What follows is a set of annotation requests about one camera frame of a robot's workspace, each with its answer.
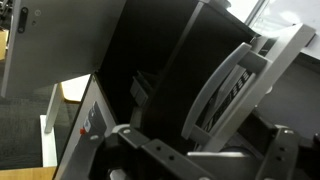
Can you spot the fridge door with chalkboard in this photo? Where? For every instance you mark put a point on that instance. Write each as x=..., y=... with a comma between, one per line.
x=60, y=40

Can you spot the white office table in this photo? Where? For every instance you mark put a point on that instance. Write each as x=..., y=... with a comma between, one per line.
x=76, y=90

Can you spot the toy kitchen body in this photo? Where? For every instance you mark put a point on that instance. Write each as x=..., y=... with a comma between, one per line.
x=173, y=66

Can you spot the brown cardboard box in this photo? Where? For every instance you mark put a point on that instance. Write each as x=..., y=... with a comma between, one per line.
x=3, y=45

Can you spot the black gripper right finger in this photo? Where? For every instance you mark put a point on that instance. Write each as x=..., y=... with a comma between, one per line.
x=280, y=150

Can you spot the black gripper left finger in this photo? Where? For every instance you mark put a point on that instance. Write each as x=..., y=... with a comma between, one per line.
x=156, y=150

